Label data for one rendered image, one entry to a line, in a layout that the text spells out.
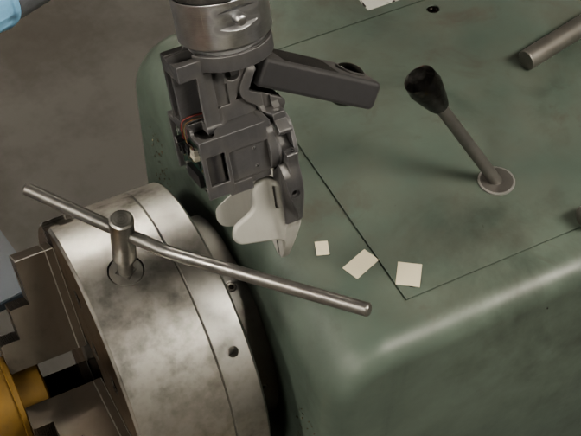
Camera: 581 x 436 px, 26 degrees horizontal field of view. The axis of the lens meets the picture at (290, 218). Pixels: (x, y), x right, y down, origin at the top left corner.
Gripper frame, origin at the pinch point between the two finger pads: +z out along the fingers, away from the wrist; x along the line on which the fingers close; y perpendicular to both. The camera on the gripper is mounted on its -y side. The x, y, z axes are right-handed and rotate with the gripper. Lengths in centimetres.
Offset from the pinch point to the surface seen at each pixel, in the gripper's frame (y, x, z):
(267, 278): 3.7, 3.7, 0.4
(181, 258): 8.9, -2.8, -0.2
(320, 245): -4.3, -3.6, 4.5
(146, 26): -47, -208, 67
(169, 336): 11.3, -4.9, 8.7
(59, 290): 17.8, -18.8, 8.9
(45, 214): -2, -162, 83
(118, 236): 13.1, -6.7, -2.1
